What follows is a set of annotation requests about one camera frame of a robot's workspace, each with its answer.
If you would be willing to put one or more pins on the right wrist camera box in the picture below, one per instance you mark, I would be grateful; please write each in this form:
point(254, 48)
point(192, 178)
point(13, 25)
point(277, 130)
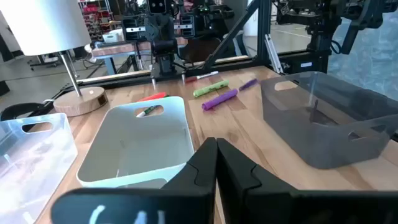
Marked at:
point(158, 6)

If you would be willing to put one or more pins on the clear plastic bin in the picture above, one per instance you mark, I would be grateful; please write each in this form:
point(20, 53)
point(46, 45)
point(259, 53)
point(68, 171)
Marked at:
point(37, 174)

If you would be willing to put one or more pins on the black office chair base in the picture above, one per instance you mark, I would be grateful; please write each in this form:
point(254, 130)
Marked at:
point(43, 60)

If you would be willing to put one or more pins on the shelf with red bins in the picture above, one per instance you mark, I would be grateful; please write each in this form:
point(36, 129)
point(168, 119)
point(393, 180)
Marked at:
point(93, 12)

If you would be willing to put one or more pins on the large purple highlighter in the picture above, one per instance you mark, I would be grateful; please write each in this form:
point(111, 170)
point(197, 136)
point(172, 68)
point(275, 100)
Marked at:
point(219, 99)

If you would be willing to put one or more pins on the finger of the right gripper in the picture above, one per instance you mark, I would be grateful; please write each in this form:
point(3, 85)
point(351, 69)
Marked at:
point(168, 29)
point(153, 29)

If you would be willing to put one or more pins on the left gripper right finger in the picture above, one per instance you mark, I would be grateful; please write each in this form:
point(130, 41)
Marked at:
point(242, 193)

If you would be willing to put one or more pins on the black aluminium table frame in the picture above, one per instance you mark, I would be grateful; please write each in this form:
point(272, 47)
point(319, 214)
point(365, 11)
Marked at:
point(262, 31)

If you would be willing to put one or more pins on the thin green white marker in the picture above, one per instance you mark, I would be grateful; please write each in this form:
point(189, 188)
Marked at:
point(148, 110)

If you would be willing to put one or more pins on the small purple marker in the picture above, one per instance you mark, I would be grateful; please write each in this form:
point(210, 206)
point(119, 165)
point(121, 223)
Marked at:
point(248, 84)

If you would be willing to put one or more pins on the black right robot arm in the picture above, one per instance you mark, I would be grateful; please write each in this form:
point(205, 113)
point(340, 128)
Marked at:
point(163, 53)

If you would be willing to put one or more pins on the smoky grey transparent bin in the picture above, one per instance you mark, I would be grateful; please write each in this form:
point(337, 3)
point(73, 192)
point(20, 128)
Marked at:
point(311, 140)

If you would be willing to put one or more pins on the blue-grey legged workbench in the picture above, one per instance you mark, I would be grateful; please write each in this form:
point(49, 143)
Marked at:
point(124, 49)

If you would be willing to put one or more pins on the white shade wooden base lamp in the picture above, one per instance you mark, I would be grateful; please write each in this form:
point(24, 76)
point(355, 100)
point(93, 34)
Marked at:
point(43, 25)

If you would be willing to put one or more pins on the red highlighter marker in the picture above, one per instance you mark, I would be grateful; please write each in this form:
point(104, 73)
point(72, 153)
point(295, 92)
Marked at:
point(154, 96)

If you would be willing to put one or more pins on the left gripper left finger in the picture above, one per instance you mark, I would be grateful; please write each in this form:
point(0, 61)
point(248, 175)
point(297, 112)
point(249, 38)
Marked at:
point(192, 186)

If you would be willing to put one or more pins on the black background robot arm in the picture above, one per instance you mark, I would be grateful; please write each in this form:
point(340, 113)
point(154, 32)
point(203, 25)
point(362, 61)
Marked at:
point(320, 25)

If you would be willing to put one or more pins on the white box on workbench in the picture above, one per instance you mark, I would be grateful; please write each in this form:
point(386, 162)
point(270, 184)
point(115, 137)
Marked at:
point(112, 37)

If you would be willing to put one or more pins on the light green highlighter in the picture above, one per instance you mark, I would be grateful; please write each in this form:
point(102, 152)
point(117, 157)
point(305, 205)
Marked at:
point(211, 88)

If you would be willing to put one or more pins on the thin red white marker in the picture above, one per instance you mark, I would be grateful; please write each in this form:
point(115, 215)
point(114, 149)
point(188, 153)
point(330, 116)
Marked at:
point(205, 75)

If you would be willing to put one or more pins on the white plastic bin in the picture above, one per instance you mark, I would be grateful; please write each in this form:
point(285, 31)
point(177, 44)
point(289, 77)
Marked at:
point(133, 146)

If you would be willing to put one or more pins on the silver metal bracket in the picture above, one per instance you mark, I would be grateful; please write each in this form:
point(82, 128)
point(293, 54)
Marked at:
point(273, 54)

